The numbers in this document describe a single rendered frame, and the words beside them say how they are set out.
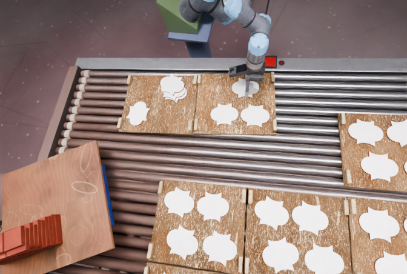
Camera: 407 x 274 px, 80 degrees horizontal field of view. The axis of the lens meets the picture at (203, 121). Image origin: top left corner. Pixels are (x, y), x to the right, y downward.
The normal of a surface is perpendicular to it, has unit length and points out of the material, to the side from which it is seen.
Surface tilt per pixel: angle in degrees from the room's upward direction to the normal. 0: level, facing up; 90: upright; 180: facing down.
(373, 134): 0
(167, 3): 45
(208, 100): 0
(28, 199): 0
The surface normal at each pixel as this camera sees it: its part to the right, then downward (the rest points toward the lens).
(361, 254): -0.15, -0.36
